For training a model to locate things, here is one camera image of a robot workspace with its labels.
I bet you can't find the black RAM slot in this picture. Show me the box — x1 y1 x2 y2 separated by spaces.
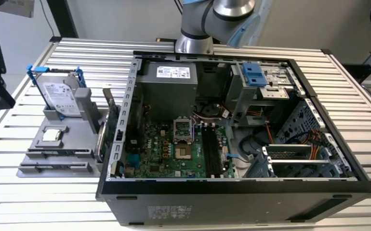
206 124 215 178
210 124 219 178
214 124 223 178
202 124 211 178

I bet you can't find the hard disk in blue carrier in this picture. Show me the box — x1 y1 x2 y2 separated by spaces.
25 64 87 120

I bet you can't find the silver CPU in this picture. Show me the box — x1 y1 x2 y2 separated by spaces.
41 128 64 141

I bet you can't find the grey parts rack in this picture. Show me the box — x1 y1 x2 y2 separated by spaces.
17 87 108 178

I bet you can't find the green graphics card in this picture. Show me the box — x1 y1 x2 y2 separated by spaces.
96 88 121 162

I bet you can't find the grey power supply unit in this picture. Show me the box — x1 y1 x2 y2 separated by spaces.
136 61 199 121

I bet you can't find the teal expansion slot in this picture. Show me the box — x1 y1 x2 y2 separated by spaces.
127 154 141 167

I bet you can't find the green motherboard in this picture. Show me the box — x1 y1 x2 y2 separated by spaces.
124 121 238 179

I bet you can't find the metal socket cover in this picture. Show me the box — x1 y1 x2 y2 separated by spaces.
174 116 195 143

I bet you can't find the thin locking lever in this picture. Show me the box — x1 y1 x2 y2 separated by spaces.
190 115 196 143

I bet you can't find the CPU socket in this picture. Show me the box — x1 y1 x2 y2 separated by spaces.
175 143 195 161

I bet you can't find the blue plastic drive latch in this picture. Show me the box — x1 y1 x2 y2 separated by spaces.
242 63 266 88

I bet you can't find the black open PC case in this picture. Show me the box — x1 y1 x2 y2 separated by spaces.
95 50 371 227

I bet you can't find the grey metal disk bay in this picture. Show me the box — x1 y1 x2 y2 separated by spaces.
246 144 347 179

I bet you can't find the black upright post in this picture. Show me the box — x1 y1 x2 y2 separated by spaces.
56 0 80 39

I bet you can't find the brown grey wire bundle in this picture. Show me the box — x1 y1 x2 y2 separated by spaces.
194 103 230 120

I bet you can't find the blue data cable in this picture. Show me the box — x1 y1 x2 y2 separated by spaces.
226 153 260 162

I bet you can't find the thin orange wire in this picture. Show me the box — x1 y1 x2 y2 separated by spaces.
264 121 274 146

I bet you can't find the red orange wire bundle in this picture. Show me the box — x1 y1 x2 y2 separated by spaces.
308 129 323 161

